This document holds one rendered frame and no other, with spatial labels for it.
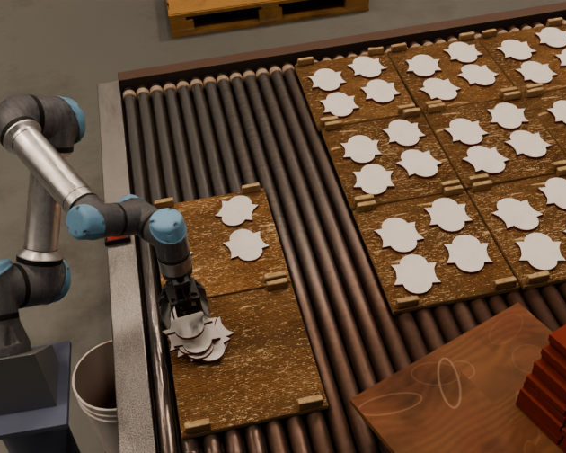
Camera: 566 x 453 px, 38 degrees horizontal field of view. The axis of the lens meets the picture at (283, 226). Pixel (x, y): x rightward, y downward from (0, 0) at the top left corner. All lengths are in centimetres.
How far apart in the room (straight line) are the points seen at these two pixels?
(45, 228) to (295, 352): 70
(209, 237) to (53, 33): 337
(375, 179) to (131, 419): 104
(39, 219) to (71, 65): 312
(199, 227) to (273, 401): 66
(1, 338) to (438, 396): 103
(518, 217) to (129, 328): 114
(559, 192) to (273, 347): 99
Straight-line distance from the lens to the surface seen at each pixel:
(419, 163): 258
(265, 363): 204
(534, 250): 234
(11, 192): 428
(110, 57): 518
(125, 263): 238
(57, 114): 206
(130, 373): 211
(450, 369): 191
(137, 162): 272
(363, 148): 263
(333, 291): 222
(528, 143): 271
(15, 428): 216
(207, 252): 233
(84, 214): 174
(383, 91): 290
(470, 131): 273
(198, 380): 203
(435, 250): 231
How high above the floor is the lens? 255
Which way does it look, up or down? 43 degrees down
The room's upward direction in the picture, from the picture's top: 5 degrees counter-clockwise
